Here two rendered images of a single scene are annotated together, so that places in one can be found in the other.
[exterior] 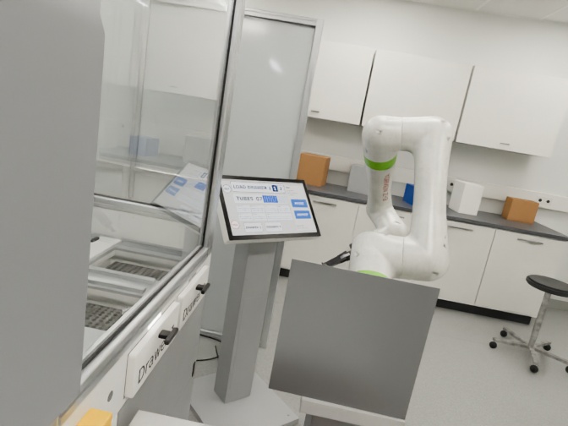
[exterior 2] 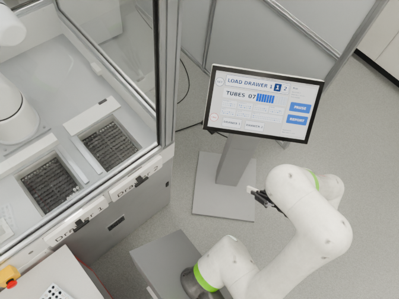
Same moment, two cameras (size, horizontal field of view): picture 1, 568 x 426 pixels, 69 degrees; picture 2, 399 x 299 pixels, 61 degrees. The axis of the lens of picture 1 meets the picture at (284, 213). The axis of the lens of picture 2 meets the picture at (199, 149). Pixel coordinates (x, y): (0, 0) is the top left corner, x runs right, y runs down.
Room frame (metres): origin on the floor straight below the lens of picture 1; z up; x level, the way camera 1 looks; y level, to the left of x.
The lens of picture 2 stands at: (0.94, -0.29, 2.37)
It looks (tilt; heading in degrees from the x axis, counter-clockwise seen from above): 62 degrees down; 35
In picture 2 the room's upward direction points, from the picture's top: 12 degrees clockwise
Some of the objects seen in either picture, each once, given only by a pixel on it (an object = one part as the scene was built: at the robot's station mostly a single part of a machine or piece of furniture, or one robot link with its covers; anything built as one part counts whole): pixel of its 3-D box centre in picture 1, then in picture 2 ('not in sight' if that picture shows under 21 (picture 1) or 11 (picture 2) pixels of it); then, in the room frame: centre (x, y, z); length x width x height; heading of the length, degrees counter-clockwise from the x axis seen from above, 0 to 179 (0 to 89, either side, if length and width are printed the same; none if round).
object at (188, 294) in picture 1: (193, 295); (136, 178); (1.27, 0.25, 0.87); 0.29 x 0.02 x 0.11; 177
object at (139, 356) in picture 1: (155, 344); (78, 220); (0.95, 0.27, 0.87); 0.29 x 0.02 x 0.11; 177
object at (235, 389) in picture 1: (250, 316); (238, 156); (1.90, 0.08, 0.51); 0.50 x 0.45 x 1.02; 39
